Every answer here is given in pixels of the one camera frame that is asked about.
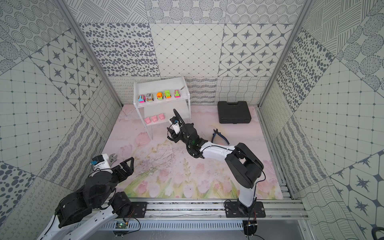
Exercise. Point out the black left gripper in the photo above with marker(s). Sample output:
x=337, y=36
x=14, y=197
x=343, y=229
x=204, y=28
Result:
x=120, y=170

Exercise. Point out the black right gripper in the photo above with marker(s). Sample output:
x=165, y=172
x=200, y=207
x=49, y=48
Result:
x=175, y=138

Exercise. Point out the pink green toy truck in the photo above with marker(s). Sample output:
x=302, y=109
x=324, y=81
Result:
x=177, y=94

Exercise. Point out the orange green toy dump truck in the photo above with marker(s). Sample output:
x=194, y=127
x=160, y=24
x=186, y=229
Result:
x=167, y=94

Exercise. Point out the green orange toy mixer truck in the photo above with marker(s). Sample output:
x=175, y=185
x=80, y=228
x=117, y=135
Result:
x=160, y=96

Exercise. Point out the pink teal toy truck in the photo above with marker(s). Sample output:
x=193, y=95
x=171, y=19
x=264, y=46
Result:
x=142, y=99

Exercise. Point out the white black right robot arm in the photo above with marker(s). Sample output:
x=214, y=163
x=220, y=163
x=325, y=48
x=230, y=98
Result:
x=242, y=162

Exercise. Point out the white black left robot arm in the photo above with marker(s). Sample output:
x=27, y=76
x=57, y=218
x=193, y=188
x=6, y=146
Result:
x=83, y=212

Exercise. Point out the white two-tier shelf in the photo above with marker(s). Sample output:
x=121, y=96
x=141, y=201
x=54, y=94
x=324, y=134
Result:
x=165, y=106

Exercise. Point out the black plastic tool case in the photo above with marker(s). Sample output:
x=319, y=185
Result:
x=234, y=113

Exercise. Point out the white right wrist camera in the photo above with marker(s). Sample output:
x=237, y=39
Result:
x=175, y=125

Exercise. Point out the orange handled adjustable wrench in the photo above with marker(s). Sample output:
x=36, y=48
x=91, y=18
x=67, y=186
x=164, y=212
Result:
x=113, y=158

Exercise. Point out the blue handled cutting pliers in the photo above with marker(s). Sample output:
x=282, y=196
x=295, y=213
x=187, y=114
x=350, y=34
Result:
x=217, y=133

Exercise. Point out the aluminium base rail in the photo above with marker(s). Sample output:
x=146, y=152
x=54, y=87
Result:
x=208, y=214

